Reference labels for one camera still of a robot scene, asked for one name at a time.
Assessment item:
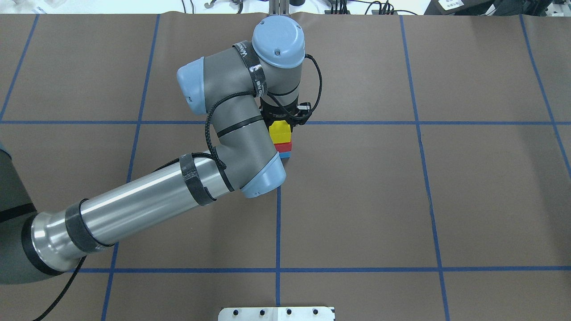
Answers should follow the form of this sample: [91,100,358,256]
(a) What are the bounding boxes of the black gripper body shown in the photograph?
[260,99,312,127]

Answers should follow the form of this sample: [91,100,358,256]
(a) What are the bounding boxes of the yellow wooden block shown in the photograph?
[269,120,292,144]

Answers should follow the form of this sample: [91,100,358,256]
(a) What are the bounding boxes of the red wooden block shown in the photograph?
[274,141,293,154]

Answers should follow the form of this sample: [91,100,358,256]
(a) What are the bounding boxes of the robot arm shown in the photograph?
[1,16,315,284]

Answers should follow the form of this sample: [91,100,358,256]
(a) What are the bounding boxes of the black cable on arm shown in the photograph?
[204,53,323,172]

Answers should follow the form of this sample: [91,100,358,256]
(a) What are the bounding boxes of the white pedestal column with base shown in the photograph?
[217,306,336,321]

